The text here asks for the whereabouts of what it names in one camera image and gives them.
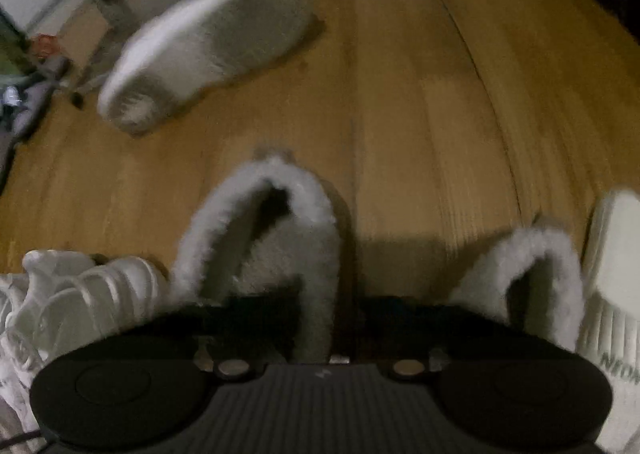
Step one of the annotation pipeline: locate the red snack packet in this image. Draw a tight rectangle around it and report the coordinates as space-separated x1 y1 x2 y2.
30 34 63 59

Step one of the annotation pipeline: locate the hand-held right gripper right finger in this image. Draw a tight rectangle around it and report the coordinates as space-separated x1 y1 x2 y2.
357 296 481 380

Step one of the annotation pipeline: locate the white ribbed slide sandal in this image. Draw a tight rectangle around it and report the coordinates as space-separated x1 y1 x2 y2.
575 189 640 454

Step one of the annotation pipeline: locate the white shoe with grey sole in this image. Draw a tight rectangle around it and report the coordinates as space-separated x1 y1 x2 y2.
97 0 318 137

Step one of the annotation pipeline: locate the fuzzy white-trimmed slipper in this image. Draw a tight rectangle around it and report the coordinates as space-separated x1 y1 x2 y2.
170 154 351 365
447 226 586 352

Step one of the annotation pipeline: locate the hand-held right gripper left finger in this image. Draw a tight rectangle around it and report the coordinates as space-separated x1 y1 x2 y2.
150 291 306 380

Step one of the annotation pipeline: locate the grey clog with dark print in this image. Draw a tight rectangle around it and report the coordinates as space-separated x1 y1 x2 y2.
0 56 71 145

